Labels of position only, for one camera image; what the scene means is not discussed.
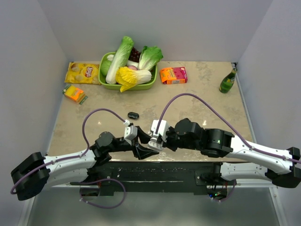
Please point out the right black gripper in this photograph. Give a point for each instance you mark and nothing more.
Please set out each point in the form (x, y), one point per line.
(166, 144)

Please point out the yellow Lays chips bag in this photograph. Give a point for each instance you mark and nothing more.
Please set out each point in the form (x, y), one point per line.
(82, 73)

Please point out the green glass bottle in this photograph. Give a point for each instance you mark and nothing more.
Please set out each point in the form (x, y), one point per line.
(228, 82)

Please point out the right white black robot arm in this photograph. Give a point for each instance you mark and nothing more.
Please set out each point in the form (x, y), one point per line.
(257, 161)

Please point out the green napa cabbage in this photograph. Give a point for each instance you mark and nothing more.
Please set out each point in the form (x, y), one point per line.
(120, 59)

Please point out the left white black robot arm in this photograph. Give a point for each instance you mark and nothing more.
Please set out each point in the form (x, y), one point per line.
(37, 172)

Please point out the orange pink snack box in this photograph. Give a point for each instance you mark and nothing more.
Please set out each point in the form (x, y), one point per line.
(173, 75)

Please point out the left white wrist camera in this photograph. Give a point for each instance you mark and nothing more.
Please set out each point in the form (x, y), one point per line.
(130, 131)

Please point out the pink onion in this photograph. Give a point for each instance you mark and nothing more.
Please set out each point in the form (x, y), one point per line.
(132, 67)

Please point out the yellow napa cabbage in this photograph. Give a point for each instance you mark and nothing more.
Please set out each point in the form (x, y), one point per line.
(129, 78)

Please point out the orange yellow sponge pack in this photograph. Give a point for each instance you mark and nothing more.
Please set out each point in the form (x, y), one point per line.
(74, 94)

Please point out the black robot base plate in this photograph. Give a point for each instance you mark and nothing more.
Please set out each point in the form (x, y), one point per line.
(157, 177)

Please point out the green plastic basin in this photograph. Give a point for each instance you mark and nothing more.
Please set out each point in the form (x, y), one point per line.
(148, 85)

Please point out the white radish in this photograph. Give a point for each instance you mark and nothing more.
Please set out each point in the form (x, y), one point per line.
(129, 62)

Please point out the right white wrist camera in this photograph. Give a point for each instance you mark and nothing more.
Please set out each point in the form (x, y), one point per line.
(159, 130)

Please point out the green leaf lettuce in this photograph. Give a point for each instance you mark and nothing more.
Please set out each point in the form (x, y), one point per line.
(149, 57)

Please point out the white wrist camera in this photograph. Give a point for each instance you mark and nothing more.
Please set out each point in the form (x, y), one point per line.
(159, 130)
(130, 131)

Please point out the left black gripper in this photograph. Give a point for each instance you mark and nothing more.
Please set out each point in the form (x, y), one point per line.
(141, 153)

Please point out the dark red grapes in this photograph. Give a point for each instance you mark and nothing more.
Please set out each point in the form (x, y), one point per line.
(134, 55)

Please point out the round green cabbage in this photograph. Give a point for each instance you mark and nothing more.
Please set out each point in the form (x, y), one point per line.
(105, 65)

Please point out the black earbud charging case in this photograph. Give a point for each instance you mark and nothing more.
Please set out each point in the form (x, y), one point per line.
(133, 115)

